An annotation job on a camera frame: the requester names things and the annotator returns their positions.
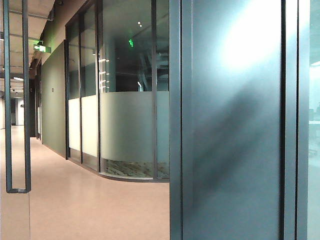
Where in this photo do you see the black-framed curved glass partition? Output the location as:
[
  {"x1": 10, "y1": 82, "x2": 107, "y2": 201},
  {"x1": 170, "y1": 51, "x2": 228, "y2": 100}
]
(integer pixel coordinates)
[{"x1": 64, "y1": 0, "x2": 171, "y2": 183}]

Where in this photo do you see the dark grey metal column panel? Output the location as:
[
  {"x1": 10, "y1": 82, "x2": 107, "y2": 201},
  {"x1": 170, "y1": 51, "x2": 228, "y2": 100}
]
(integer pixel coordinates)
[{"x1": 169, "y1": 0, "x2": 311, "y2": 240}]

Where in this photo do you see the green illuminated exit sign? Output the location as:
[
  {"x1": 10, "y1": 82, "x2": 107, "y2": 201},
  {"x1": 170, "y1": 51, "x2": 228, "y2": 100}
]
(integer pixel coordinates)
[{"x1": 33, "y1": 42, "x2": 52, "y2": 54}]

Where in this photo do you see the grey ceiling pipe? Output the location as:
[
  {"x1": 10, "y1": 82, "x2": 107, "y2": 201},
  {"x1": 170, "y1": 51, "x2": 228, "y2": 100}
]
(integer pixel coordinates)
[{"x1": 47, "y1": 0, "x2": 63, "y2": 22}]

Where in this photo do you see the frosted glass pane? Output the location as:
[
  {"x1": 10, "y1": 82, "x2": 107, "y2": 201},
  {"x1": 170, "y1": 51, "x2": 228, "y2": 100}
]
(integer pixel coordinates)
[{"x1": 308, "y1": 0, "x2": 320, "y2": 240}]

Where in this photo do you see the black metal loop door handle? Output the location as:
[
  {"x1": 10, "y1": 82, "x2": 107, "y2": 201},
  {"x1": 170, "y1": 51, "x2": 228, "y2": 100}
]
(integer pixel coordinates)
[{"x1": 2, "y1": 0, "x2": 32, "y2": 194}]

